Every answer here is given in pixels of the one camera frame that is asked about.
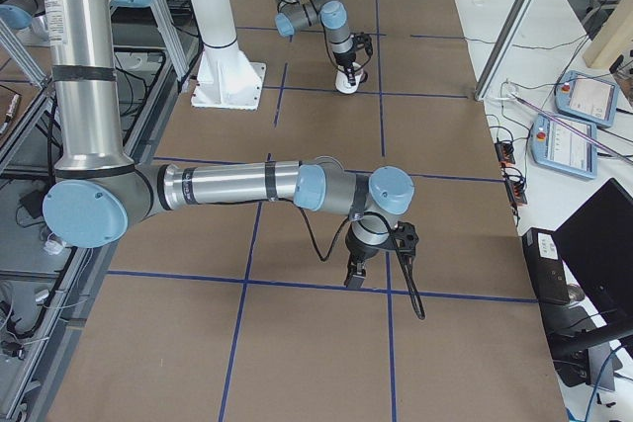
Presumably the brown paper table cover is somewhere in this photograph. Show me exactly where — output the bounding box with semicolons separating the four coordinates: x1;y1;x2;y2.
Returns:
47;0;567;421

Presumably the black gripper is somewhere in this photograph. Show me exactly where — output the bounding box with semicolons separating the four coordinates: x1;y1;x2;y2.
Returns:
344;221;391;289
333;49;356;86

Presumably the teach pendant with red button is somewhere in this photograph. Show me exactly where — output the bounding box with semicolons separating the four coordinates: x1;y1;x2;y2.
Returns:
555;70;620;127

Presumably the metal stick with green tip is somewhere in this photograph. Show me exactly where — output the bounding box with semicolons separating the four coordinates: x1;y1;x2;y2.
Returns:
503;93;633;165

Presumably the aluminium frame rail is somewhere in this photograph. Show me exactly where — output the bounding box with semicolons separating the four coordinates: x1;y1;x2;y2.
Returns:
0;70;199;422

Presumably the black laptop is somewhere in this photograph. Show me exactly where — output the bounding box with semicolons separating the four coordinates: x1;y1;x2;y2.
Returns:
522;178;632;391

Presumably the wooden beam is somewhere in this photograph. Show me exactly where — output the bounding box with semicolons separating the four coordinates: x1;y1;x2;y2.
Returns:
583;0;633;69

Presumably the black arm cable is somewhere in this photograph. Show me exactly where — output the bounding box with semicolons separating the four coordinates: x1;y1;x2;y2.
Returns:
296;204;427;320

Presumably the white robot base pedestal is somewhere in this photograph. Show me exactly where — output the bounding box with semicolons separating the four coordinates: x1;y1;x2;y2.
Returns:
191;0;266;111

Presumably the aluminium frame post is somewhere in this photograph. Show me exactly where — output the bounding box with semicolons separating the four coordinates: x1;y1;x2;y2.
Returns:
474;0;534;101

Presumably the white mug with black handle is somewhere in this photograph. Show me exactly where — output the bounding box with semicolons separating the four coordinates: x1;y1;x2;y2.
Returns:
335;69;368;95

